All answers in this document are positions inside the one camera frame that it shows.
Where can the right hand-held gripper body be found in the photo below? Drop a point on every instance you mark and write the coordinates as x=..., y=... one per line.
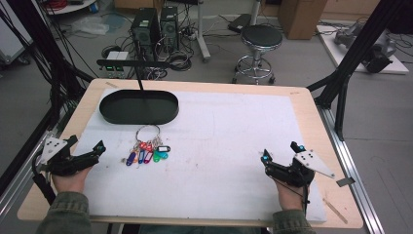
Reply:
x=297, y=174

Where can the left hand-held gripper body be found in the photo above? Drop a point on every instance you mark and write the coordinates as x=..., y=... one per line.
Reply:
x=61, y=162

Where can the black key hanger stand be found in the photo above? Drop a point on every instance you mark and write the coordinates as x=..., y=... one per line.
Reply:
x=139, y=110

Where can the person's left hand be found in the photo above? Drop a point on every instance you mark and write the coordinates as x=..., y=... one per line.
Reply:
x=71, y=183

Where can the person's right hand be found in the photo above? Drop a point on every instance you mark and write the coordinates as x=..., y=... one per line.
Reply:
x=290, y=196

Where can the white foam mat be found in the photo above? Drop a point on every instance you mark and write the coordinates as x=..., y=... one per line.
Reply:
x=227, y=146

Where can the grey metal piece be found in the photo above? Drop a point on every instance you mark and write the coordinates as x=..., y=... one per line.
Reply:
x=345, y=182

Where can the strip of tan tape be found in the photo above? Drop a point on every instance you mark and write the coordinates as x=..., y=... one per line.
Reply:
x=335, y=211

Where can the white power supply unit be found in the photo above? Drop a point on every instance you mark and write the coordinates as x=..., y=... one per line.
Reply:
x=122, y=63
x=111, y=63

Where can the white board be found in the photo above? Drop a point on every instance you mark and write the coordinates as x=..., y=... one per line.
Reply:
x=337, y=55

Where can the clear plastic bag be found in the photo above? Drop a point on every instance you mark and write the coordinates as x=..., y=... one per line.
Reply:
x=91, y=25

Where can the black round stool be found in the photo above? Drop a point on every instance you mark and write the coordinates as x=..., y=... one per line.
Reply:
x=261, y=35

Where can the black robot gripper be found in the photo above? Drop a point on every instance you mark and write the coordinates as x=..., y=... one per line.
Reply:
x=378, y=55

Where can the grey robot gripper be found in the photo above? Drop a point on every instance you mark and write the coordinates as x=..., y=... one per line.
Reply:
x=347, y=34

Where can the black computer tower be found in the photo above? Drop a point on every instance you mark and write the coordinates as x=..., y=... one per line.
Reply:
x=169, y=27
x=144, y=31

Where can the cardboard box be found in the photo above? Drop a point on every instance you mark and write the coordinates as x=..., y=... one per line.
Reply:
x=302, y=18

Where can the round white table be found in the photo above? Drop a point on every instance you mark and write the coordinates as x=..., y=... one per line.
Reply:
x=69, y=7

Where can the black flat case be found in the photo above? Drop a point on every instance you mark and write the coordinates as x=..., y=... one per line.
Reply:
x=239, y=22

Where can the white desk leg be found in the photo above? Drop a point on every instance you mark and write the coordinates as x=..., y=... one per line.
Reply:
x=202, y=29

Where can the aluminium rail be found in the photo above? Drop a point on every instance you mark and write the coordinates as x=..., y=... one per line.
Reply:
x=13, y=185
x=354, y=182

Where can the black metal frame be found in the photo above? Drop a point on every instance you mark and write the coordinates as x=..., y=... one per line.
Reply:
x=48, y=48
x=357, y=48

